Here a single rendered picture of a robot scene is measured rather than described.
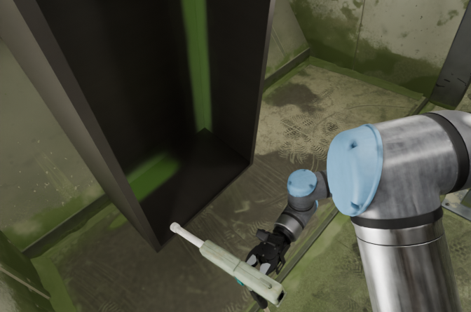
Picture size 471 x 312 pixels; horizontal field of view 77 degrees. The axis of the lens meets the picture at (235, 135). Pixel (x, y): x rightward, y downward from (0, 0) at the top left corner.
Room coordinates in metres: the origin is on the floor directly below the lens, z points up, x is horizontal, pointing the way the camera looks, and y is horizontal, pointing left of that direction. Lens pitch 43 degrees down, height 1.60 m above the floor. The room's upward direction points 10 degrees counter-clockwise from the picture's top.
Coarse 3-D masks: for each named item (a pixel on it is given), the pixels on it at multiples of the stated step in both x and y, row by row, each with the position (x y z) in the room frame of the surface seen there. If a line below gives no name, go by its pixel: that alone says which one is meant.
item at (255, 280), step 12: (180, 228) 0.58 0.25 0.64; (192, 240) 0.51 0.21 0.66; (204, 252) 0.45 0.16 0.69; (216, 252) 0.44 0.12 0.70; (228, 252) 0.43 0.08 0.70; (216, 264) 0.42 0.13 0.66; (228, 264) 0.39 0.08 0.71; (240, 264) 0.38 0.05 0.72; (240, 276) 0.34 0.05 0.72; (252, 276) 0.33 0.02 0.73; (264, 276) 0.32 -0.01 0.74; (252, 288) 0.31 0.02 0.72; (264, 288) 0.29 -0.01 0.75; (276, 288) 0.29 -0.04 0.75; (264, 300) 0.32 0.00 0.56; (276, 300) 0.26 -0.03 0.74
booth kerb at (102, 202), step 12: (300, 60) 2.46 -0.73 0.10; (276, 72) 2.24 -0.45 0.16; (288, 72) 2.35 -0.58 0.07; (264, 84) 2.14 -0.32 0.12; (96, 204) 1.15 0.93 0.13; (108, 204) 1.18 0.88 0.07; (72, 216) 1.06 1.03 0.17; (84, 216) 1.09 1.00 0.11; (60, 228) 1.01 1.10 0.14; (72, 228) 1.04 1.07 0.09; (36, 240) 0.94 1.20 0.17; (48, 240) 0.96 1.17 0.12; (24, 252) 0.88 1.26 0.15; (36, 252) 0.91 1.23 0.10
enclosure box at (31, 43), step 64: (0, 0) 0.50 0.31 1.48; (64, 0) 0.83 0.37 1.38; (128, 0) 0.95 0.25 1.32; (192, 0) 1.12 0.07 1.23; (256, 0) 0.90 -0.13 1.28; (64, 64) 0.46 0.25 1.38; (128, 64) 0.94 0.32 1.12; (192, 64) 1.14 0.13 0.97; (256, 64) 0.92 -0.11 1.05; (64, 128) 0.72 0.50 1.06; (128, 128) 0.93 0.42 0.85; (192, 128) 1.17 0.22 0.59; (256, 128) 0.93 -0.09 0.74; (128, 192) 0.52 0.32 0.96; (192, 192) 0.85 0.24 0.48
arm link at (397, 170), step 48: (336, 144) 0.28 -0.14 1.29; (384, 144) 0.24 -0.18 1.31; (432, 144) 0.23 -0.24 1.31; (336, 192) 0.24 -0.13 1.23; (384, 192) 0.20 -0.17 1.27; (432, 192) 0.19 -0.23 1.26; (384, 240) 0.16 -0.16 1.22; (432, 240) 0.15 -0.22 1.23; (384, 288) 0.12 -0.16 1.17; (432, 288) 0.11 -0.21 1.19
